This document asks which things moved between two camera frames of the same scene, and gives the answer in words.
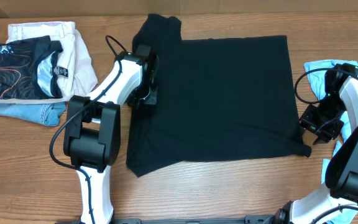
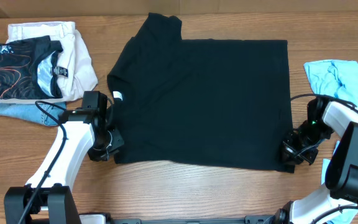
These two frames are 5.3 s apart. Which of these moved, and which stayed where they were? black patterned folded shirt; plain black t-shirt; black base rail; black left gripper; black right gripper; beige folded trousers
Moved: black left gripper; black right gripper
Stayed: beige folded trousers; black patterned folded shirt; plain black t-shirt; black base rail
